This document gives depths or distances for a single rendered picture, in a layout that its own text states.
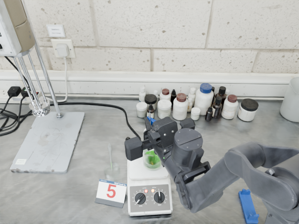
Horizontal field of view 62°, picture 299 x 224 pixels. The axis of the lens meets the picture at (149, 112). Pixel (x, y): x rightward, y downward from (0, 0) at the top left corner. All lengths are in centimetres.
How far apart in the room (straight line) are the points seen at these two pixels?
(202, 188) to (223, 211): 36
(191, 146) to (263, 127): 66
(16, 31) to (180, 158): 52
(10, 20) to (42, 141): 48
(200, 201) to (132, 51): 74
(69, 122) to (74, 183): 29
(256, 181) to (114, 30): 84
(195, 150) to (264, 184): 19
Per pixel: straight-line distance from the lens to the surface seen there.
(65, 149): 98
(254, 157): 38
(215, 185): 45
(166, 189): 78
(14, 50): 74
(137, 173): 78
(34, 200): 90
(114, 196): 83
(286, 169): 32
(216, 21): 105
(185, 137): 50
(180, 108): 101
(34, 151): 101
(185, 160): 51
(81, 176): 90
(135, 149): 59
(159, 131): 55
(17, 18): 76
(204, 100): 104
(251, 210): 86
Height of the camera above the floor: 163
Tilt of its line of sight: 42 degrees down
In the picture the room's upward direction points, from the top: straight up
